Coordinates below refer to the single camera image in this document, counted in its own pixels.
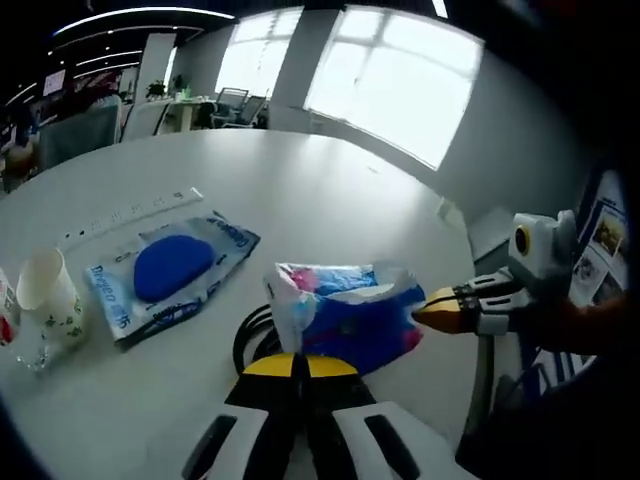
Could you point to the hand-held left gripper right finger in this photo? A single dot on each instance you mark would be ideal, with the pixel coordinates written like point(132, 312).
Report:
point(335, 400)

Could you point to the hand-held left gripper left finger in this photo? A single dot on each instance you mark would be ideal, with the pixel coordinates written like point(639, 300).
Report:
point(265, 400)

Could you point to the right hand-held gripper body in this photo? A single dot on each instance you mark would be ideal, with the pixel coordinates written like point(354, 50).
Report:
point(545, 255)

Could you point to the blue tissue pack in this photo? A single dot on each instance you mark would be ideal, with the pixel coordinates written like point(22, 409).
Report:
point(350, 310)

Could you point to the blue cloth packet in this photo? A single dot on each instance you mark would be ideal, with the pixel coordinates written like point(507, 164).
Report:
point(165, 265)

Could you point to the white power strip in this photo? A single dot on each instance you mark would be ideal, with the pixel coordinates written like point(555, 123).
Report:
point(140, 207)

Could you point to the white paper cup green print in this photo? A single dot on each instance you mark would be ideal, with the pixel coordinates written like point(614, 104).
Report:
point(50, 300)

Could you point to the clear plastic water bottle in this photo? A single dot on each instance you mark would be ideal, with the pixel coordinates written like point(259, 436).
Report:
point(7, 320)

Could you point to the large bright window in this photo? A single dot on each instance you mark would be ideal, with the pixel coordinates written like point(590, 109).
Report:
point(400, 85)

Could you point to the short ceiling light strip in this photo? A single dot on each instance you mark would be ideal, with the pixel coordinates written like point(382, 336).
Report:
point(440, 6)

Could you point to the black mesh office chair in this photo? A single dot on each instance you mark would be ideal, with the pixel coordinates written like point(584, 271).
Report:
point(254, 107)
point(231, 102)

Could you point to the white desk panel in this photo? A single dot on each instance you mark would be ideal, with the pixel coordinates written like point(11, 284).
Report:
point(145, 120)

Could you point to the window with white blinds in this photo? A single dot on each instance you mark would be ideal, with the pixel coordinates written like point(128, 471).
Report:
point(255, 55)

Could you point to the grey desk divider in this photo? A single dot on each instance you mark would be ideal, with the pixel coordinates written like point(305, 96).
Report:
point(80, 132)

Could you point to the green potted plant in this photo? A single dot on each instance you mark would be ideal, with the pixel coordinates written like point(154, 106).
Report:
point(156, 90)

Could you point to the long curved ceiling light strip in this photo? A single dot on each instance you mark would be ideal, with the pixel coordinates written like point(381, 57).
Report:
point(150, 11)

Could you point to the white wall sign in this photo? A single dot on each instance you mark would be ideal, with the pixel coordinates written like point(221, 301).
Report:
point(54, 85)

